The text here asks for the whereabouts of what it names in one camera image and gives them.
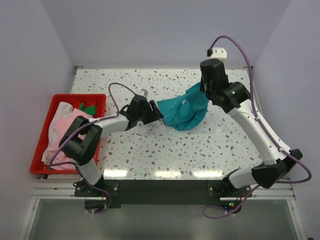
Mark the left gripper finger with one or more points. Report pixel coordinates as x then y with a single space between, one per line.
153 106
153 116

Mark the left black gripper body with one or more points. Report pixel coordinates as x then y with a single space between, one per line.
141 116

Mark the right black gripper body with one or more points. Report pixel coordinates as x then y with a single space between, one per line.
203 87

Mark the teal t shirt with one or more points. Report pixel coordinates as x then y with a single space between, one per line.
184 112

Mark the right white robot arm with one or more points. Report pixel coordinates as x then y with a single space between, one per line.
235 100

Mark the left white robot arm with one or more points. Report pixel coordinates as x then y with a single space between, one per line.
81 139

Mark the red plastic bin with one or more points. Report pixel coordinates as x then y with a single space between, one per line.
98 100

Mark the green and red garment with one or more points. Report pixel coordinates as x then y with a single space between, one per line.
88 108

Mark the white t shirt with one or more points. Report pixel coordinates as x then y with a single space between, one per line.
64 109

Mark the pink t shirt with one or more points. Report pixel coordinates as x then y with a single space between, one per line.
58 127

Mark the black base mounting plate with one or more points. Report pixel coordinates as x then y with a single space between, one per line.
173 192

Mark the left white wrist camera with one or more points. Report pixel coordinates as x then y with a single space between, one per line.
143 92

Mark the aluminium frame rail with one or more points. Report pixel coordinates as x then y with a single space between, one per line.
64 189

